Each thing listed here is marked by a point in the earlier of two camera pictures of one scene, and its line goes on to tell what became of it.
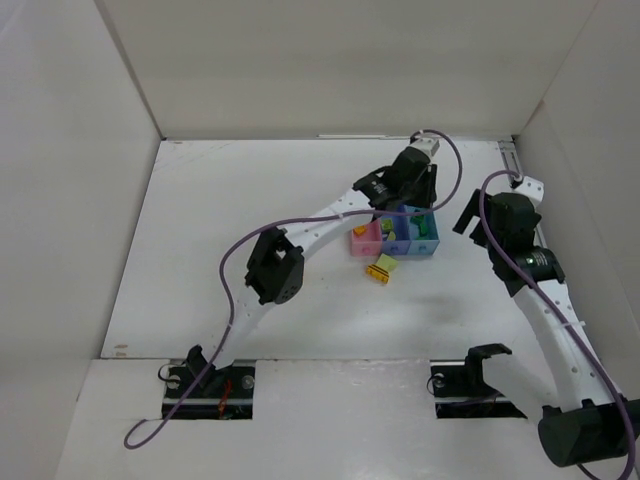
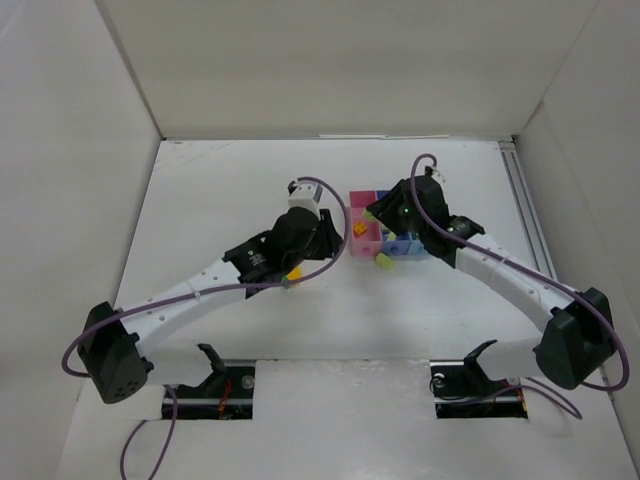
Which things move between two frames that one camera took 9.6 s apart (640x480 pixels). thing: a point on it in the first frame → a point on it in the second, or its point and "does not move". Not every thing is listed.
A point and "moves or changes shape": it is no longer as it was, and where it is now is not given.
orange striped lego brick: (378, 272) moves or changes shape
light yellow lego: (387, 262) does not move
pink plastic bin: (370, 243) does not move
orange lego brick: (360, 231) does not move
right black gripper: (476, 226) → (388, 209)
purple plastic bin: (398, 241) does not move
